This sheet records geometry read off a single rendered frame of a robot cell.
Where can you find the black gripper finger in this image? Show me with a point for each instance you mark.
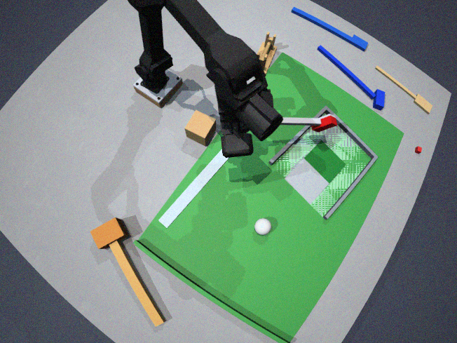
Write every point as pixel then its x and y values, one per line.
pixel 224 129

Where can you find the white golf ball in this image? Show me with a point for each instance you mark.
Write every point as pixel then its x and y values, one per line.
pixel 262 226

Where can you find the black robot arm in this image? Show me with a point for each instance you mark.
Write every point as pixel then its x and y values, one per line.
pixel 230 62

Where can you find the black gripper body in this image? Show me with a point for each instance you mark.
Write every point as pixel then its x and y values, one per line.
pixel 236 144

